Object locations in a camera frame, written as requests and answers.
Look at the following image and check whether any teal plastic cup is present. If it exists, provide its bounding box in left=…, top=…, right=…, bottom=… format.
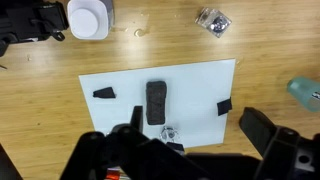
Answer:
left=286, top=76, right=320, bottom=113

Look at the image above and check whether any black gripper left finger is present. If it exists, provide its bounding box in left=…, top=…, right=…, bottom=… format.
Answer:
left=59, top=105, right=214, bottom=180

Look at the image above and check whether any black square tape piece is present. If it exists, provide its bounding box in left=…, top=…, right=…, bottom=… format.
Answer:
left=216, top=97, right=233, bottom=117

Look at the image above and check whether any black wedge magnet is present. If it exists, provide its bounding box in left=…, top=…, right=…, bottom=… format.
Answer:
left=92, top=86, right=117, bottom=99

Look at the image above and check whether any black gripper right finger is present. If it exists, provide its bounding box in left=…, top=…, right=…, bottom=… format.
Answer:
left=238, top=107, right=320, bottom=180

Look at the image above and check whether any white square cup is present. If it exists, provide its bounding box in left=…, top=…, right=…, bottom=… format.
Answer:
left=66, top=0, right=115, bottom=41

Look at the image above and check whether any black clamp mount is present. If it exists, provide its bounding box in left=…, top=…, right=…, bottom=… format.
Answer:
left=0, top=0, right=70, bottom=58

